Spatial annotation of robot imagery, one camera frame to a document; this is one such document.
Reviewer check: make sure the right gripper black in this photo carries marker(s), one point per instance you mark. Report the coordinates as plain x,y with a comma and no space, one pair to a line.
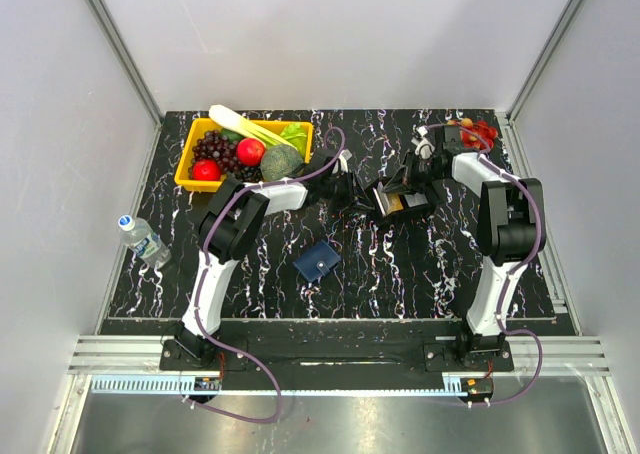
415,187

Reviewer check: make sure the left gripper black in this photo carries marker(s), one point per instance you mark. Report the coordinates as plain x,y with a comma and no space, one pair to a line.
354,191

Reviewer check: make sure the black card tray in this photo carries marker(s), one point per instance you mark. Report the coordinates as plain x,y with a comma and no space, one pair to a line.
422,209

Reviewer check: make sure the blue card holder wallet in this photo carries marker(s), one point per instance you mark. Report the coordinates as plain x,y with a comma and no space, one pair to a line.
317,262

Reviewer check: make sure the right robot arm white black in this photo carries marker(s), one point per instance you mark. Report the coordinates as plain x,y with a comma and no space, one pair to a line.
510,223

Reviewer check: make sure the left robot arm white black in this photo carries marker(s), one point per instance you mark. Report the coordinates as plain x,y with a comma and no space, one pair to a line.
231,226

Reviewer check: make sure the gold cards stack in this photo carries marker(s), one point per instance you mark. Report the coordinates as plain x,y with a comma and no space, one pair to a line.
402,202

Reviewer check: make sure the red lychee bunch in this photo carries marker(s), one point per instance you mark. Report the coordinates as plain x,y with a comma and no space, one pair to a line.
477,133

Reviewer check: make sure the green cantaloupe melon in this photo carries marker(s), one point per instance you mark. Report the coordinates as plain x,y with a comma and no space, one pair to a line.
279,161

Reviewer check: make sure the green lettuce leaf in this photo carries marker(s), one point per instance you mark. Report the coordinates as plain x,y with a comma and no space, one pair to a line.
296,134

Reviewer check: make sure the dark blue grape bunch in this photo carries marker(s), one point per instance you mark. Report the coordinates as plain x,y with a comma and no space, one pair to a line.
245,174

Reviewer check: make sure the red apple upper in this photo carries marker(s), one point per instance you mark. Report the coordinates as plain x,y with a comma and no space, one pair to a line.
250,152

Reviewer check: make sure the red apple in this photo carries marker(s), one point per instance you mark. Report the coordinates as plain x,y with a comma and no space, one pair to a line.
206,170
250,152

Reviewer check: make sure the green avocado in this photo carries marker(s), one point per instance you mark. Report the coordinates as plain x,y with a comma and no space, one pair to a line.
231,136

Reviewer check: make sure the purple grape bunch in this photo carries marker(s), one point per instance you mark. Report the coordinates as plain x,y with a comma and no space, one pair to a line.
214,147

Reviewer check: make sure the red apple lower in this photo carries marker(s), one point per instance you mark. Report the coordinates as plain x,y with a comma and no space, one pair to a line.
206,170

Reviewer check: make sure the white daikon radish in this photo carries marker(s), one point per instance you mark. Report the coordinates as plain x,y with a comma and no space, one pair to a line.
229,119

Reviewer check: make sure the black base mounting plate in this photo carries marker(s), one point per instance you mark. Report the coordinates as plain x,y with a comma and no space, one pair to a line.
425,342

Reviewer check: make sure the clear water bottle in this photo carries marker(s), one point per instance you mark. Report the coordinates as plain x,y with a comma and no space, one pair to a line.
137,235

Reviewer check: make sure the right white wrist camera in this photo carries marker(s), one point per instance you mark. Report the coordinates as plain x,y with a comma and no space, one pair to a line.
424,149

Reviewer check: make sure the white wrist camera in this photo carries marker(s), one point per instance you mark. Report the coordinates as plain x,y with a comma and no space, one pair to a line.
341,165
424,149

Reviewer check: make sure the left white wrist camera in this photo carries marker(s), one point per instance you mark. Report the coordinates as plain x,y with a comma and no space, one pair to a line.
341,165

